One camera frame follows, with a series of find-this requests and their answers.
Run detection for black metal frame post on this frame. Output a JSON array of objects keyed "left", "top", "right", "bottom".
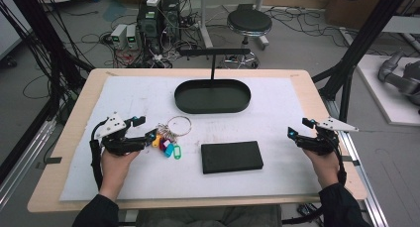
[{"left": 311, "top": 0, "right": 414, "bottom": 124}]

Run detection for grey power supply unit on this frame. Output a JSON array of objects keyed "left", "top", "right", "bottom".
[
  {"left": 125, "top": 24, "right": 140, "bottom": 51},
  {"left": 110, "top": 23, "right": 129, "bottom": 51}
]

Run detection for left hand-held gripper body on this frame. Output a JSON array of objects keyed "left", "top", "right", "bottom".
[{"left": 90, "top": 111, "right": 149, "bottom": 157}]

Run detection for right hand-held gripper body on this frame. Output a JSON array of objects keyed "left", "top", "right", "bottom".
[{"left": 294, "top": 116, "right": 360, "bottom": 156}]

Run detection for black round stool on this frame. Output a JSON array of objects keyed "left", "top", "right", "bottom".
[{"left": 223, "top": 8, "right": 274, "bottom": 70}]

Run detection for brown cardboard box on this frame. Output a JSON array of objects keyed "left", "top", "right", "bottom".
[{"left": 324, "top": 0, "right": 420, "bottom": 31}]

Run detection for person's right hand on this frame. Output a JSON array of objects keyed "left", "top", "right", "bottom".
[{"left": 301, "top": 147, "right": 341, "bottom": 190}]

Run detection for white metal table leg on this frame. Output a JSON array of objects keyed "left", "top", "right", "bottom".
[{"left": 197, "top": 0, "right": 214, "bottom": 51}]

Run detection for black rectangular box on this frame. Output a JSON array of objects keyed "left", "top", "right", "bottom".
[{"left": 200, "top": 140, "right": 264, "bottom": 175}]

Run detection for white floor board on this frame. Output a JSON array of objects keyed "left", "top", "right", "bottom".
[{"left": 356, "top": 54, "right": 420, "bottom": 128}]

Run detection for black stand with oval tray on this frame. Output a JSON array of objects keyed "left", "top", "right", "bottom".
[{"left": 173, "top": 48, "right": 253, "bottom": 115}]

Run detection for black frame with cable bundle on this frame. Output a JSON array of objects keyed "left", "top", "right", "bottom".
[{"left": 0, "top": 0, "right": 96, "bottom": 185}]

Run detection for wooden table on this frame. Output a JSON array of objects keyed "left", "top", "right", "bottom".
[{"left": 27, "top": 67, "right": 368, "bottom": 214}]

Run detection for person's left hand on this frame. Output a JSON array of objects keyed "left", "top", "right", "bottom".
[{"left": 99, "top": 149, "right": 142, "bottom": 201}]

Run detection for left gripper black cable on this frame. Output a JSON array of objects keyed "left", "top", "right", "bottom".
[{"left": 89, "top": 118, "right": 106, "bottom": 192}]

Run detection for black computer tower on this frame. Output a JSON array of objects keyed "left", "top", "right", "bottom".
[
  {"left": 136, "top": 2, "right": 163, "bottom": 55},
  {"left": 160, "top": 0, "right": 182, "bottom": 41}
]

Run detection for white table mat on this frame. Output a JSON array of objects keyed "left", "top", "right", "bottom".
[{"left": 58, "top": 75, "right": 323, "bottom": 202}]

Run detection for aluminium rail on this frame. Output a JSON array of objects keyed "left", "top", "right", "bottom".
[
  {"left": 324, "top": 97, "right": 391, "bottom": 227},
  {"left": 0, "top": 118, "right": 57, "bottom": 209}
]

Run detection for key ring with coloured tags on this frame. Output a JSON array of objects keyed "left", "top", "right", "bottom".
[{"left": 151, "top": 115, "right": 193, "bottom": 161}]

